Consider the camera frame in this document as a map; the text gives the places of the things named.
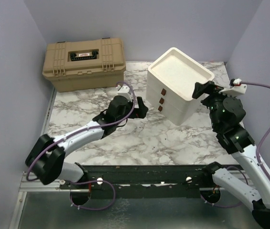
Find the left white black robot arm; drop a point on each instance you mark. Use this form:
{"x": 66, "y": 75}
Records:
{"x": 47, "y": 158}

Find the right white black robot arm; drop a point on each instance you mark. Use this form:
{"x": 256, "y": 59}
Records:
{"x": 226, "y": 112}

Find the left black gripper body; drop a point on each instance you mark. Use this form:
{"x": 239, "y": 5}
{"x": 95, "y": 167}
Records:
{"x": 129, "y": 106}

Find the tan plastic toolbox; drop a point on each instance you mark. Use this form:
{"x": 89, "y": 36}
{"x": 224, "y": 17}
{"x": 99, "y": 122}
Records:
{"x": 72, "y": 66}

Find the aluminium extrusion rail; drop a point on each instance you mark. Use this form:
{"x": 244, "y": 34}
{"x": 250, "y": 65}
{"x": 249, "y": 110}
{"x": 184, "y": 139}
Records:
{"x": 37, "y": 185}

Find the cream drawer organizer cabinet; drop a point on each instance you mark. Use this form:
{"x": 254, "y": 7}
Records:
{"x": 170, "y": 85}

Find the black mounting rail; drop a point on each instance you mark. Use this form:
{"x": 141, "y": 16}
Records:
{"x": 169, "y": 181}

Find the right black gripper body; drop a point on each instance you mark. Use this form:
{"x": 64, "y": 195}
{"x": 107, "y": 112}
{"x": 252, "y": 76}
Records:
{"x": 214, "y": 99}

